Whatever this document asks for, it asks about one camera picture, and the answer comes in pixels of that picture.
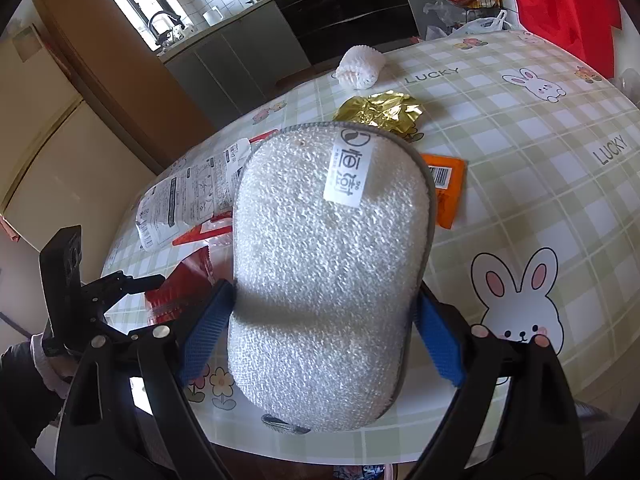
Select person's left forearm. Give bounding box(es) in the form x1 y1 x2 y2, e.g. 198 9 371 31
0 332 76 456

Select checked rabbit tablecloth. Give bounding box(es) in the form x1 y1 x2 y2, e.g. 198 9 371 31
100 27 640 448

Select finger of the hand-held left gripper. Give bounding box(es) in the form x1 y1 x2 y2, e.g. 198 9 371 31
80 271 166 311
82 305 146 341

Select orange snack packet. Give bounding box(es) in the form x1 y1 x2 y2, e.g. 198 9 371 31
420 154 467 231

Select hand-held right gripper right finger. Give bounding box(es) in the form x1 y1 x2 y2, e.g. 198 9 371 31
412 287 586 480

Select red apron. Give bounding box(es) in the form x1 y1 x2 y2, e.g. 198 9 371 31
507 0 631 78

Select curved kitchen faucet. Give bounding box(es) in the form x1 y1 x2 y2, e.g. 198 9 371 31
149 10 186 43

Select clear plastic bag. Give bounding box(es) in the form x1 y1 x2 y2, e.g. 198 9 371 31
617 67 640 98

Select red snack packet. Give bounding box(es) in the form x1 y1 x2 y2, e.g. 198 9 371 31
144 247 223 328

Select white green-print plastic bag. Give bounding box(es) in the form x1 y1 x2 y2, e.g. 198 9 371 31
450 10 506 36

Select red and clear wrapper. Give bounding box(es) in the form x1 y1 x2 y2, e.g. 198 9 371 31
172 129 281 247

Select white foam fruit net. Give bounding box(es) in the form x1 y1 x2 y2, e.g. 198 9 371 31
336 46 386 90

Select wooden door frame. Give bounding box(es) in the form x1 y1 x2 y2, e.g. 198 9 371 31
30 0 216 181

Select black built-in stove oven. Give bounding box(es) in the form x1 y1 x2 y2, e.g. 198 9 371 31
272 0 418 63

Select gold foil wrapper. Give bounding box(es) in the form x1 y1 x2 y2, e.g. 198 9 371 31
332 91 425 136

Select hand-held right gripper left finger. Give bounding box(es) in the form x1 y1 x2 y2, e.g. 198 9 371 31
60 280 236 480

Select white printed packet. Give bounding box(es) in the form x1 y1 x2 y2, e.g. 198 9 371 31
136 137 251 251

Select beige two-door fridge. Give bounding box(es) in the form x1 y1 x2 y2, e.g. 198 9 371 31
0 22 161 241

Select grey lower kitchen cabinets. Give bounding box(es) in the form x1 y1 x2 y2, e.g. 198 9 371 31
162 0 313 116

